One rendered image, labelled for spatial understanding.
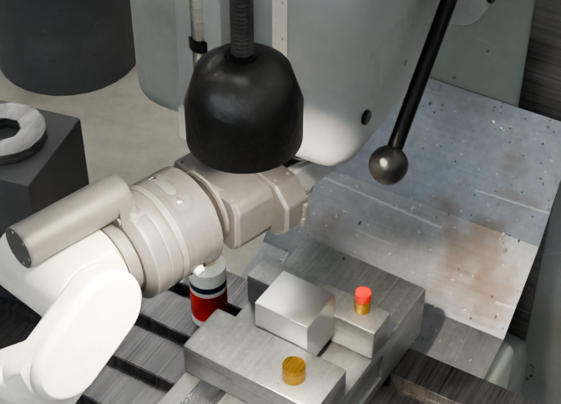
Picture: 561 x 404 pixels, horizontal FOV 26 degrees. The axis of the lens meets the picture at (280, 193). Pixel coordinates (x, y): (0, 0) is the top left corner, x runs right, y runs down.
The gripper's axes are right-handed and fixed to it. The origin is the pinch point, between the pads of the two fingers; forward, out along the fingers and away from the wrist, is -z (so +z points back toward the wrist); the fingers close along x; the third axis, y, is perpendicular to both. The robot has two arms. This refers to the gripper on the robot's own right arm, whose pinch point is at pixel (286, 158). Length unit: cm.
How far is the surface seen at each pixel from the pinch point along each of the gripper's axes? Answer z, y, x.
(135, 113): -84, 122, 146
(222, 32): 11.6, -21.0, -5.6
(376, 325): -6.1, 20.4, -6.8
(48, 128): 5.1, 13.0, 32.0
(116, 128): -77, 122, 144
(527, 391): -41, 61, -5
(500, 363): -25.8, 39.3, -9.3
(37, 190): 10.6, 14.8, 26.1
